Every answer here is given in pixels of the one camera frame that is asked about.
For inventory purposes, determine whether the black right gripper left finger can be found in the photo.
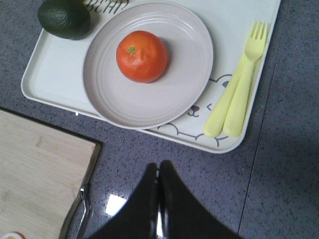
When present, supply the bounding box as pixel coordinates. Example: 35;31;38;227
90;163;159;239

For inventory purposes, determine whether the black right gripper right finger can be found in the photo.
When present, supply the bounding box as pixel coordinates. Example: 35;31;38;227
159;160;240;239

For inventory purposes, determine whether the beige round plate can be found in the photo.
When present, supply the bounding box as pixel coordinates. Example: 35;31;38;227
83;1;213;129

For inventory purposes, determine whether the orange mandarin fruit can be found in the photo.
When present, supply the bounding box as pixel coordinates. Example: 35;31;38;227
116;30;168;83

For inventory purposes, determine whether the wooden cutting board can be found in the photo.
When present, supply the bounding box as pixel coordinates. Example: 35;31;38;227
0;110;101;239

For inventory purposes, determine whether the yellow plastic fork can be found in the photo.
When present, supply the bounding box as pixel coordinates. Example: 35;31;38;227
223;21;267;137

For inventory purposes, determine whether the green lime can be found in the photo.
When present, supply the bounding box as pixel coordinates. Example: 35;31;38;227
37;0;91;40

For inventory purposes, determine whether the metal cutting board handle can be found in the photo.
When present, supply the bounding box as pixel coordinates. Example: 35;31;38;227
59;183;91;239

